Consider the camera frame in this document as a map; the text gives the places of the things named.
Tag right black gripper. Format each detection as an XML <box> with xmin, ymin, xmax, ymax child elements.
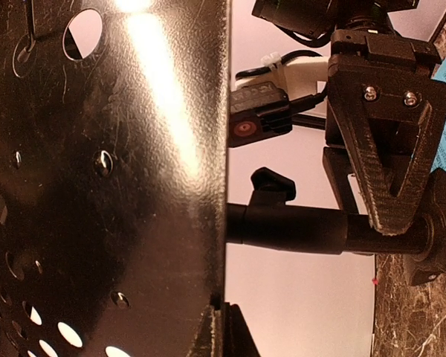
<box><xmin>323</xmin><ymin>30</ymin><xmax>446</xmax><ymax>235</ymax></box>

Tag black perforated music stand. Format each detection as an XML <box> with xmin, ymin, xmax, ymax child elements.
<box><xmin>0</xmin><ymin>1</ymin><xmax>446</xmax><ymax>356</ymax></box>

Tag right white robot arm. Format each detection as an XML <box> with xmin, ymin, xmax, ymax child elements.
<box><xmin>253</xmin><ymin>1</ymin><xmax>446</xmax><ymax>235</ymax></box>

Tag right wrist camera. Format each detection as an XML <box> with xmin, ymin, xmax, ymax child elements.
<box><xmin>227</xmin><ymin>82</ymin><xmax>292</xmax><ymax>148</ymax></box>

